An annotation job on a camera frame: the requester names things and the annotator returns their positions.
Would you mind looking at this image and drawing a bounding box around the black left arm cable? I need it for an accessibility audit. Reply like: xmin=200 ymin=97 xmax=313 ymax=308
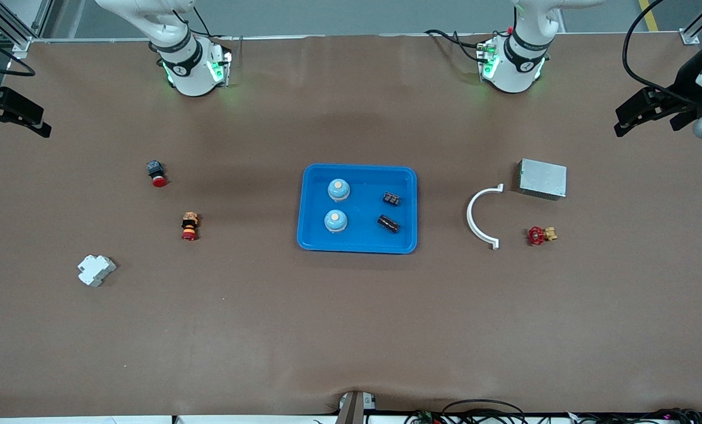
xmin=622 ymin=0 xmax=702 ymax=107

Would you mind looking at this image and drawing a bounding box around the silver metal power supply box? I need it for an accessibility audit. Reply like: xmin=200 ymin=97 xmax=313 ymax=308
xmin=517 ymin=158 xmax=567 ymax=201

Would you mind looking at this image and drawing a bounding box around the black cable bundle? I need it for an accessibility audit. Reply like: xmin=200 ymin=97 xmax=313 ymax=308
xmin=569 ymin=408 xmax=702 ymax=424

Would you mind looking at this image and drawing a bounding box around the black base cable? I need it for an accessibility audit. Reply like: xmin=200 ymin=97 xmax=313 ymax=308
xmin=425 ymin=28 xmax=487 ymax=62

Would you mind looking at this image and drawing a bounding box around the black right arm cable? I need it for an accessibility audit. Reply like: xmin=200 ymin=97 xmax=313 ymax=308
xmin=0 ymin=32 xmax=37 ymax=77

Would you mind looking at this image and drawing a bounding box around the white curved plastic bracket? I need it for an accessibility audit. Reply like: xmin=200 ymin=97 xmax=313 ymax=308
xmin=466 ymin=184 xmax=504 ymax=250

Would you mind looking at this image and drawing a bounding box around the blue plastic tray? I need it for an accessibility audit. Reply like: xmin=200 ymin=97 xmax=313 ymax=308
xmin=296 ymin=163 xmax=418 ymax=255

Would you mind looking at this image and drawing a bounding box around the brass valve with red handwheel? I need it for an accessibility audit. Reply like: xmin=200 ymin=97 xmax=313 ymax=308
xmin=527 ymin=226 xmax=558 ymax=246

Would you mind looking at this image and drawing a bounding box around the white circuit breaker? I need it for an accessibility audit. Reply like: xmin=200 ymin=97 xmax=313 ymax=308
xmin=78 ymin=254 xmax=117 ymax=287

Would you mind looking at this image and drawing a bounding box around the white table edge rail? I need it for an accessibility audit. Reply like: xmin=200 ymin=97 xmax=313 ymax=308
xmin=0 ymin=416 xmax=172 ymax=424

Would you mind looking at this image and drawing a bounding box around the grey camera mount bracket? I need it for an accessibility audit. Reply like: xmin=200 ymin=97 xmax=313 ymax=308
xmin=335 ymin=390 xmax=378 ymax=424

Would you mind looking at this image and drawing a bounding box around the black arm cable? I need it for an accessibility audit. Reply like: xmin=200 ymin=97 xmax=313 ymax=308
xmin=622 ymin=0 xmax=702 ymax=107
xmin=0 ymin=32 xmax=37 ymax=77

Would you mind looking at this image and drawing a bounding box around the brown table cover mat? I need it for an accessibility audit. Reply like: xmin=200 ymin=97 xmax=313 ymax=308
xmin=0 ymin=32 xmax=702 ymax=419

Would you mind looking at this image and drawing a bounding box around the black looped cable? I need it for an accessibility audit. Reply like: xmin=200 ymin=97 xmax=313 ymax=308
xmin=441 ymin=399 xmax=528 ymax=424

